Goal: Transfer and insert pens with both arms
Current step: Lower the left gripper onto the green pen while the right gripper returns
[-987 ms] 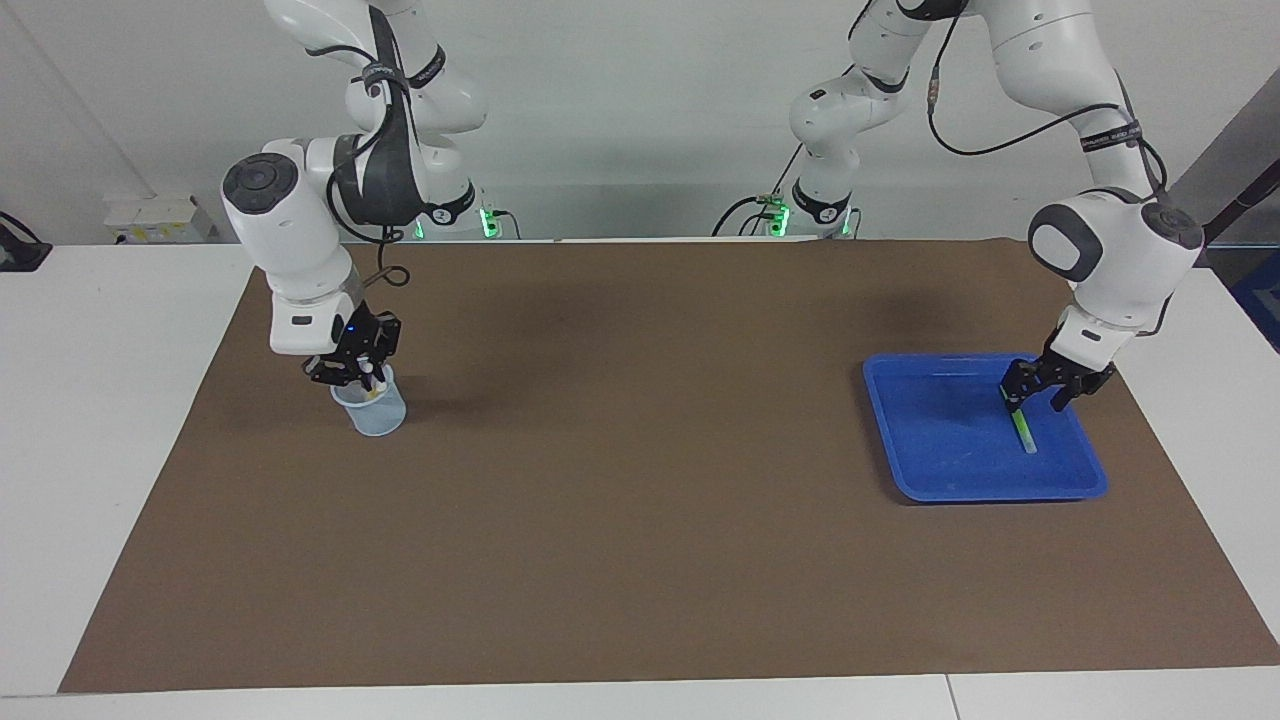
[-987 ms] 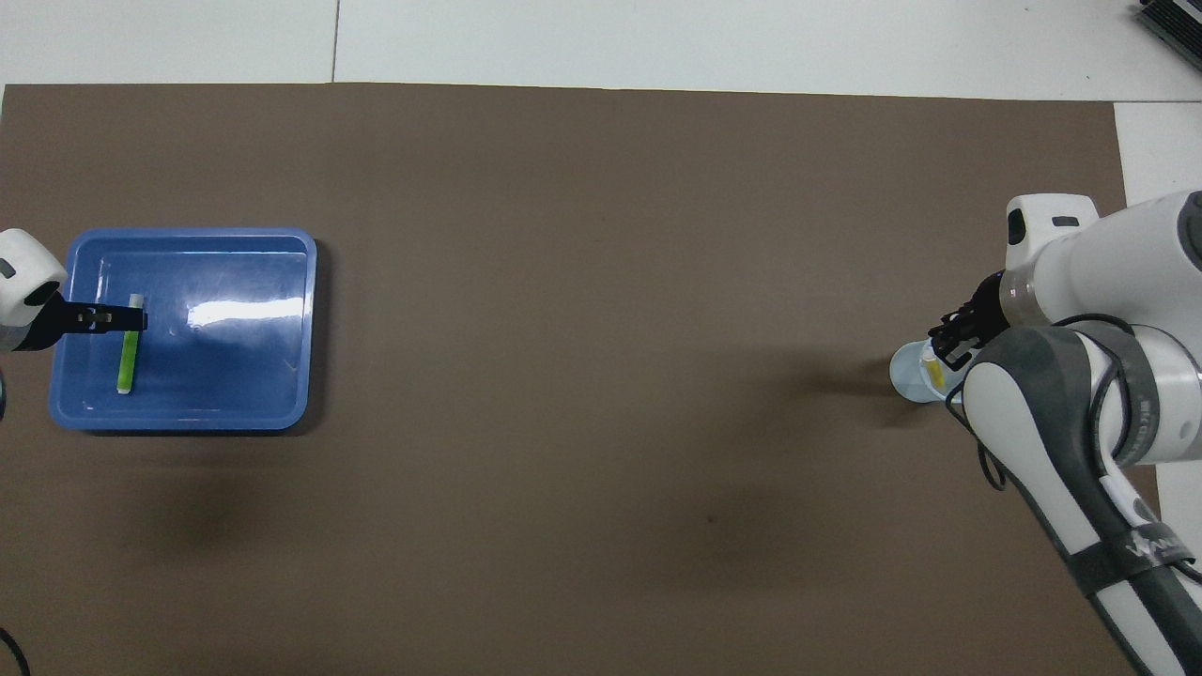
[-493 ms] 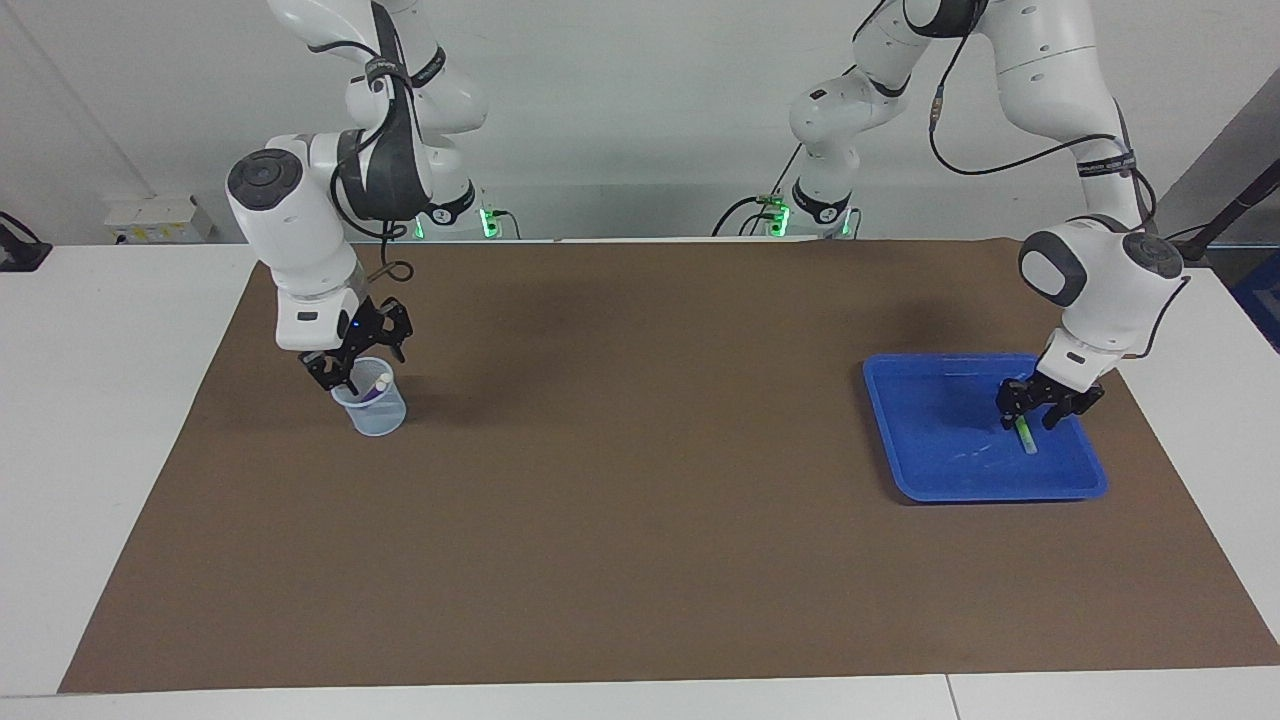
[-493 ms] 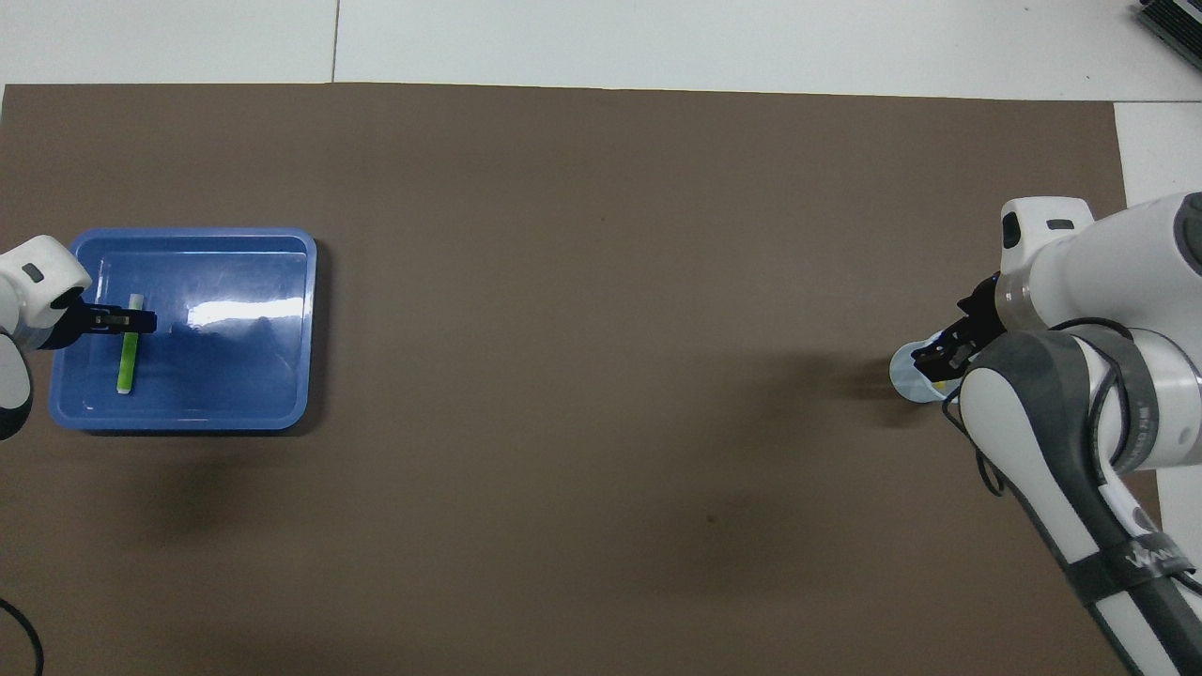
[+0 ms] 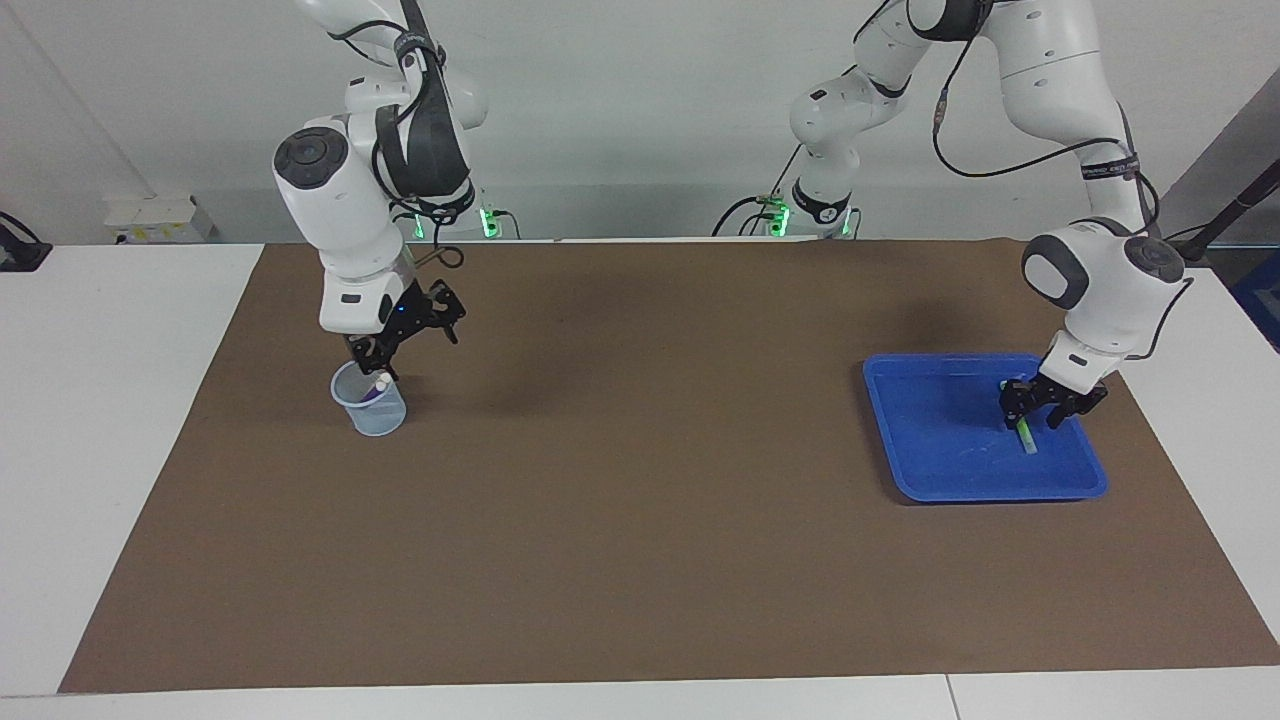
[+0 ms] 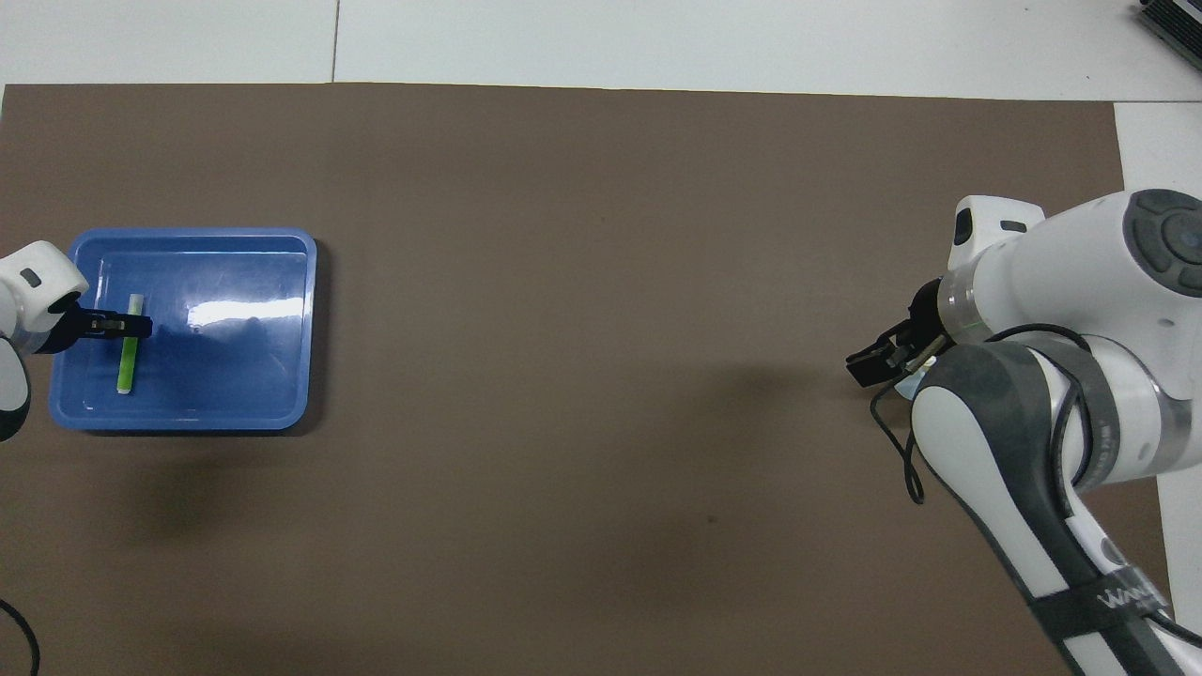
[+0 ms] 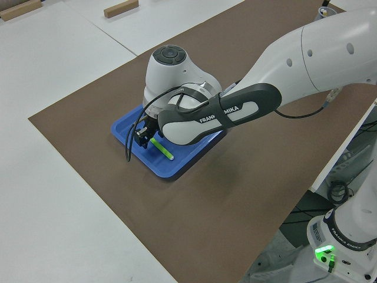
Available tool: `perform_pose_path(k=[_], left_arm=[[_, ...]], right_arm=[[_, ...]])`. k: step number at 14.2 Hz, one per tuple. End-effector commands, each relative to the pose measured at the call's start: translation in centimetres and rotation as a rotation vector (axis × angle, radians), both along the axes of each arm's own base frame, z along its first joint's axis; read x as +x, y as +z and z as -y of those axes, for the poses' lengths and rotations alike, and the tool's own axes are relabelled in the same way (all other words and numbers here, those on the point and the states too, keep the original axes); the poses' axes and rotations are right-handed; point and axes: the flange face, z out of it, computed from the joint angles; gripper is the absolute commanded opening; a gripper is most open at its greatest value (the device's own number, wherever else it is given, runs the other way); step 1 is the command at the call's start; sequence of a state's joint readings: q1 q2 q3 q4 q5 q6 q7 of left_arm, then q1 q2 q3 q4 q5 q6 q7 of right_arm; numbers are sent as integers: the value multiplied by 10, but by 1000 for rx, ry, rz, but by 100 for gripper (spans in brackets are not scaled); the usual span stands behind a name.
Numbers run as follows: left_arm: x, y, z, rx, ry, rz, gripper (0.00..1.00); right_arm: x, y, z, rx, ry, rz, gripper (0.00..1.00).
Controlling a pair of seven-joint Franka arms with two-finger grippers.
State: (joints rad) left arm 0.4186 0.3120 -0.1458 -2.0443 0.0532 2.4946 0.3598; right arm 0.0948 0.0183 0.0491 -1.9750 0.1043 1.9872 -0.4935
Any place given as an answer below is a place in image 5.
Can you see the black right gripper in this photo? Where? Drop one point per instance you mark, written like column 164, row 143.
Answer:
column 415, row 315

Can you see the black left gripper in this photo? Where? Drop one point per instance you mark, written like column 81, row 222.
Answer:
column 1060, row 390

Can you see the green highlighter pen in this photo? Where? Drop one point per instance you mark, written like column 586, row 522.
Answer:
column 1028, row 440

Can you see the purple highlighter pen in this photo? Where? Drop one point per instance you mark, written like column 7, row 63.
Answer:
column 375, row 393

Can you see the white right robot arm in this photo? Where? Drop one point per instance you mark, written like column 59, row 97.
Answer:
column 340, row 220

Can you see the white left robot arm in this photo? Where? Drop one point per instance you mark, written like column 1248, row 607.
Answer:
column 1110, row 290

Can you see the light blue mesh cup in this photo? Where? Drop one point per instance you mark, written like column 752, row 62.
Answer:
column 375, row 420

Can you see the blue plastic tray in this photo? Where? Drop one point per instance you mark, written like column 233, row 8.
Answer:
column 940, row 450

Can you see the blue crate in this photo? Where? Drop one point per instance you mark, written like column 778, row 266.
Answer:
column 1262, row 300

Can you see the black stand pole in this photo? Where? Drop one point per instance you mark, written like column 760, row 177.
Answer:
column 1225, row 215

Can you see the brown table mat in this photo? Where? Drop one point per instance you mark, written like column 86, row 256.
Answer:
column 640, row 520

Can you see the white power socket box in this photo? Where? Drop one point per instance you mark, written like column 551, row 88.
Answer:
column 155, row 218

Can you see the black clamp mount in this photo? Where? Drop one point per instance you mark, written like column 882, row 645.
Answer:
column 20, row 255

